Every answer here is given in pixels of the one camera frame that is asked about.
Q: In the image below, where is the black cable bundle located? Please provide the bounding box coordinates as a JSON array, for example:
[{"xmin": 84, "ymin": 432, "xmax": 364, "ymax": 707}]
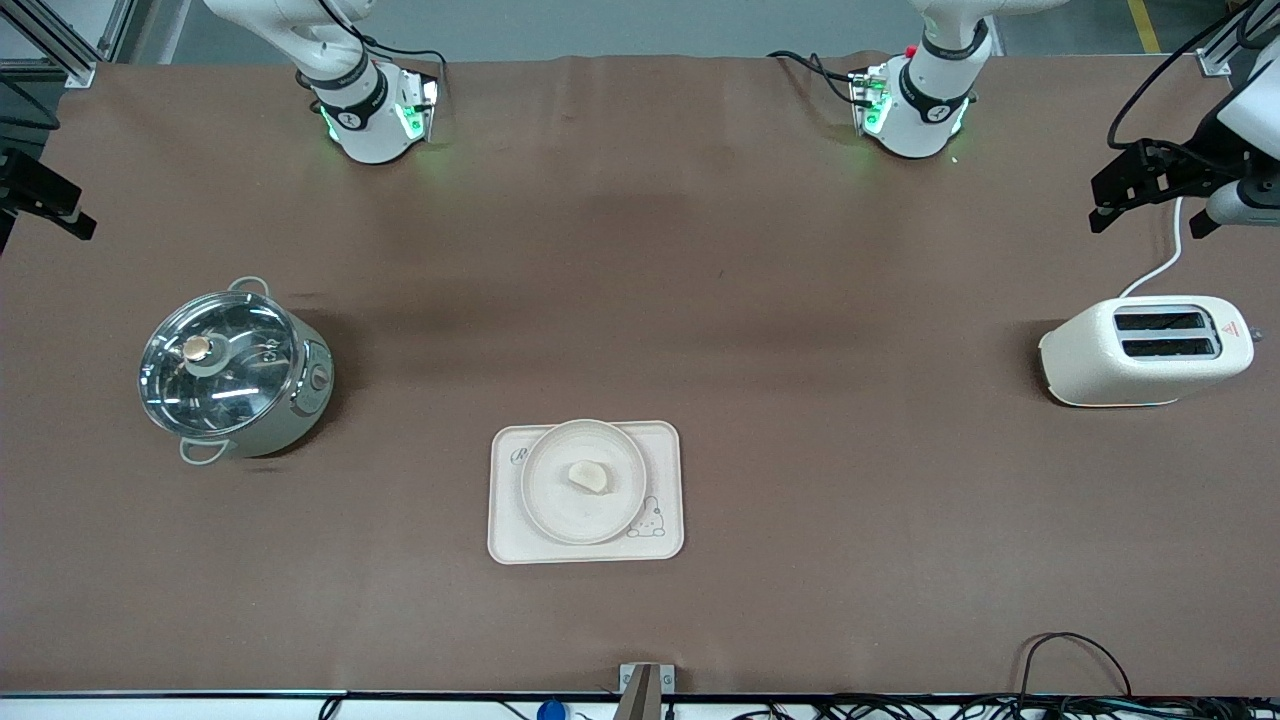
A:
[{"xmin": 700, "ymin": 694, "xmax": 1280, "ymax": 720}]

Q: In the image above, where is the cream rabbit print tray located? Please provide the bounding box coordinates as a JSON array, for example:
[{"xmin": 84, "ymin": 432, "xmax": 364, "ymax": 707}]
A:
[{"xmin": 487, "ymin": 420, "xmax": 685, "ymax": 565}]

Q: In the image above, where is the brown table cover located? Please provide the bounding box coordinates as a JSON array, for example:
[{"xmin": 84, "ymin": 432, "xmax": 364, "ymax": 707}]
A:
[{"xmin": 0, "ymin": 50, "xmax": 1280, "ymax": 698}]

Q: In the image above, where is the cream two-slot toaster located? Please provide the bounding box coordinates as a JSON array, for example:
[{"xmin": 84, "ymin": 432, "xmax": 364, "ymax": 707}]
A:
[{"xmin": 1038, "ymin": 295, "xmax": 1256, "ymax": 408}]

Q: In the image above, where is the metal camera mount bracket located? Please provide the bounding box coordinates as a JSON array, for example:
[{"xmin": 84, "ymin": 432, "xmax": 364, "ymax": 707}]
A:
[{"xmin": 619, "ymin": 663, "xmax": 676, "ymax": 720}]

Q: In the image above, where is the aluminium frame profile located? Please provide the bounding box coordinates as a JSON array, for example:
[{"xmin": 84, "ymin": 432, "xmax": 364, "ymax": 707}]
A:
[
  {"xmin": 0, "ymin": 0, "xmax": 136, "ymax": 89},
  {"xmin": 1198, "ymin": 0, "xmax": 1263, "ymax": 79}
]

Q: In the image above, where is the white toaster cable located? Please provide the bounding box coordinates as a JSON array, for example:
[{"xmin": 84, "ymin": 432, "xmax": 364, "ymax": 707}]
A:
[{"xmin": 1118, "ymin": 197, "xmax": 1185, "ymax": 299}]

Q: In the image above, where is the black base cable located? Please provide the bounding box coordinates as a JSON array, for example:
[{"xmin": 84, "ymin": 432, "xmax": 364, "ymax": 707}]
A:
[
  {"xmin": 768, "ymin": 50, "xmax": 863, "ymax": 106},
  {"xmin": 320, "ymin": 0, "xmax": 448, "ymax": 101}
]

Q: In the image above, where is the black looped cable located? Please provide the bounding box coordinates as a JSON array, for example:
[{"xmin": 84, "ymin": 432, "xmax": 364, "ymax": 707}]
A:
[{"xmin": 1018, "ymin": 632, "xmax": 1133, "ymax": 701}]

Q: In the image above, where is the round cream plate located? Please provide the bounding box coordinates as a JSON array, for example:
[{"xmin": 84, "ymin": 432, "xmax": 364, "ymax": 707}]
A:
[{"xmin": 521, "ymin": 418, "xmax": 648, "ymax": 546}]

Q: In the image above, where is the pale green electric pot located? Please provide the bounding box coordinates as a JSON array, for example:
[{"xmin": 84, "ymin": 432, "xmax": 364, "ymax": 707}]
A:
[{"xmin": 178, "ymin": 277, "xmax": 334, "ymax": 466}]

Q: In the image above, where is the glass pot lid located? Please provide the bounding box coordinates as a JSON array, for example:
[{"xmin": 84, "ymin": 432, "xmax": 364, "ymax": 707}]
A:
[{"xmin": 138, "ymin": 290, "xmax": 301, "ymax": 439}]

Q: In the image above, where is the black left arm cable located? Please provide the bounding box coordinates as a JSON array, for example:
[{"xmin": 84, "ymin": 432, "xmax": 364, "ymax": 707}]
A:
[{"xmin": 1105, "ymin": 0, "xmax": 1273, "ymax": 151}]

